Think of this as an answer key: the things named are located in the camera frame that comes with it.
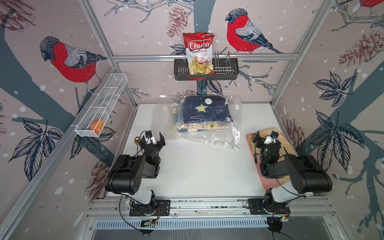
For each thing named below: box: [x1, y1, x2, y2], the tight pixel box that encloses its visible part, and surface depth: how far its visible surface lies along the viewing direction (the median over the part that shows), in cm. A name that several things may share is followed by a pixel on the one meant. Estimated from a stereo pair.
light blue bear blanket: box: [172, 98, 234, 133], surface depth 100 cm
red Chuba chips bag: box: [183, 32, 216, 75], surface depth 85 cm
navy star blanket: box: [182, 95, 234, 123], surface depth 102 cm
